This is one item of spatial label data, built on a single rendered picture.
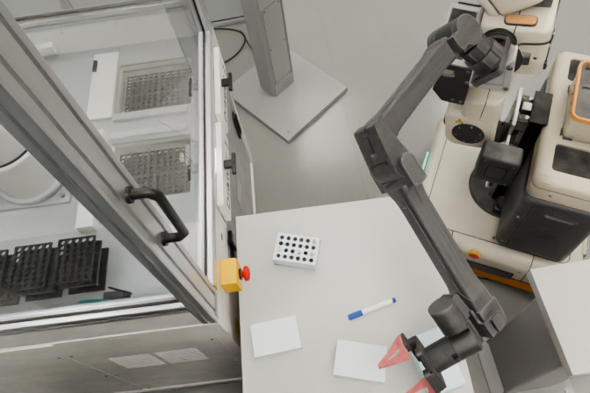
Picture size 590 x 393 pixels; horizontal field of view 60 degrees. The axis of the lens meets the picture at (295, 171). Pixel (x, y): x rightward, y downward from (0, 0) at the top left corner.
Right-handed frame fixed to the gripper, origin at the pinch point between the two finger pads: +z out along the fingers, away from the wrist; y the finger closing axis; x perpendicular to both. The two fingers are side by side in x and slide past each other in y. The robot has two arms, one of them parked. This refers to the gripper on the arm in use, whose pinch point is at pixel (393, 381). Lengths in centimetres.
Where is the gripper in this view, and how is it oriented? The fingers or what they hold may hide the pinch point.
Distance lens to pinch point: 119.4
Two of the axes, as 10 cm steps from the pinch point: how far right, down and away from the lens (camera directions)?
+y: 5.7, 8.0, 2.0
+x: 0.2, -2.6, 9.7
